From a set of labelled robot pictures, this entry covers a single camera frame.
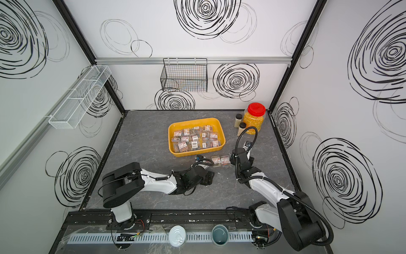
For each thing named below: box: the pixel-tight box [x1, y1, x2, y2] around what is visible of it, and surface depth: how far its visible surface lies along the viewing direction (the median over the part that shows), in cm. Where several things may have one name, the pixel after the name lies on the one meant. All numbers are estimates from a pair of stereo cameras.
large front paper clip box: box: [177, 141, 188, 153], surface depth 96 cm
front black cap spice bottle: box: [236, 121, 247, 136], surface depth 102 cm
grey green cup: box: [211, 224, 229, 247], surface depth 71 cm
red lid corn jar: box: [242, 102, 266, 135], surface depth 101 cm
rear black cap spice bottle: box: [234, 113, 243, 129], surface depth 107 cm
